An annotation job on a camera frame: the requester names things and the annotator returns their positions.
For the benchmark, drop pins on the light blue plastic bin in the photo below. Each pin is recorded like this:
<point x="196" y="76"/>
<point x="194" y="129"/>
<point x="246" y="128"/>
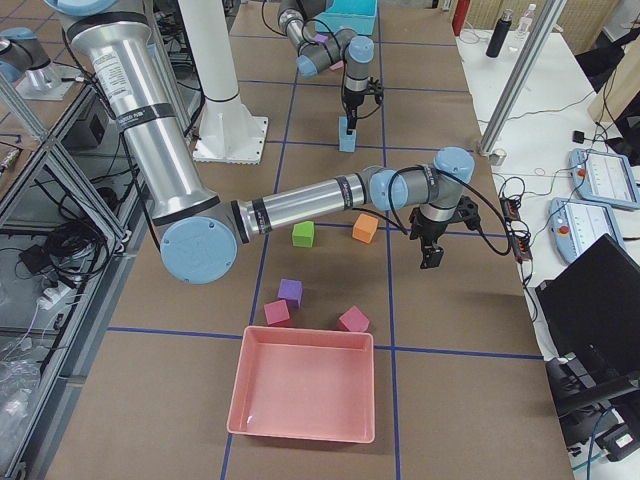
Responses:
<point x="357" y="15"/>

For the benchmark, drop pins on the pink plastic bin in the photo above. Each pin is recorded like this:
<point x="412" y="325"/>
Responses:
<point x="304" y="384"/>

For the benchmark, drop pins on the light blue foam block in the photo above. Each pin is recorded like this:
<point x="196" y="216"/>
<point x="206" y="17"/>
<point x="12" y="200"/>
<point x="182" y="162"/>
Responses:
<point x="343" y="128"/>
<point x="347" y="142"/>

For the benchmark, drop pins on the pink foam block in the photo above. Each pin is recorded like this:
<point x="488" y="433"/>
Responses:
<point x="353" y="320"/>
<point x="277" y="314"/>

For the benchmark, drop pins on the black laptop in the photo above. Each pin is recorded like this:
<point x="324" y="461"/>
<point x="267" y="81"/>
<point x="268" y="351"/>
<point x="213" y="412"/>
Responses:
<point x="594" y="302"/>

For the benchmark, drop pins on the teach pendant tablet near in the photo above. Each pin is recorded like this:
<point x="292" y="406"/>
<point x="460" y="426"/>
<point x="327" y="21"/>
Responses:
<point x="577" y="224"/>

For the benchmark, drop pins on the black water bottle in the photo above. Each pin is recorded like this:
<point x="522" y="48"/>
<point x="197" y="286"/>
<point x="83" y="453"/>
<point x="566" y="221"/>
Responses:
<point x="499" y="34"/>

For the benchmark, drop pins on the teach pendant tablet far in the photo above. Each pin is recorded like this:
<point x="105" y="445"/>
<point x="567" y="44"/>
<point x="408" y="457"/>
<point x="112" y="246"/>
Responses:
<point x="604" y="177"/>

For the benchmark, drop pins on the white camera stand post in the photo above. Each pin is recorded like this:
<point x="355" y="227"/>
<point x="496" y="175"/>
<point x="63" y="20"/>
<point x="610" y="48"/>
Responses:
<point x="227" y="131"/>

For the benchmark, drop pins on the aluminium frame post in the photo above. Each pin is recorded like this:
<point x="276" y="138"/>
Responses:
<point x="529" y="48"/>

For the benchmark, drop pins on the black power strip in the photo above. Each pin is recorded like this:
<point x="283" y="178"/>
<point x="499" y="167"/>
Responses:
<point x="519" y="234"/>

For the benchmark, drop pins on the green foam block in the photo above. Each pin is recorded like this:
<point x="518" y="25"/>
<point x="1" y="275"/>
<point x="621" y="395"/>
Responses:
<point x="303" y="234"/>

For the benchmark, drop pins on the pink foam block left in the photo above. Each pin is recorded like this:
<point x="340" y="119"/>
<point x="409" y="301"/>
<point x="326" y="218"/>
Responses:
<point x="277" y="314"/>

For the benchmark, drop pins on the orange foam block far side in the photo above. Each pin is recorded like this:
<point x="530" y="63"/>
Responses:
<point x="365" y="228"/>

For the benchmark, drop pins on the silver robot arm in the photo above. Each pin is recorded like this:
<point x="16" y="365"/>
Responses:
<point x="298" y="20"/>
<point x="200" y="233"/>

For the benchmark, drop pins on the clear plastic bottle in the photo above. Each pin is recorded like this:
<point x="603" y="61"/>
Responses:
<point x="526" y="21"/>

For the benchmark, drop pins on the teach pendant tablet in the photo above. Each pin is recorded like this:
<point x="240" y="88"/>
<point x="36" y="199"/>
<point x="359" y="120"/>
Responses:
<point x="577" y="224"/>
<point x="604" y="177"/>

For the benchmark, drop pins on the pink foam block right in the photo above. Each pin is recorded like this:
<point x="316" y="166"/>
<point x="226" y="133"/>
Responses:
<point x="353" y="320"/>

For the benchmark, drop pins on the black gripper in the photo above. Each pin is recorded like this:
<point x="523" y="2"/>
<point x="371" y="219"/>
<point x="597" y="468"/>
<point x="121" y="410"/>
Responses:
<point x="429" y="232"/>
<point x="352" y="102"/>

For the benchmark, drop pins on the purple foam block far side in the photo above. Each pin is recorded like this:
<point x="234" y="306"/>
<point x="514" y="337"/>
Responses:
<point x="291" y="291"/>

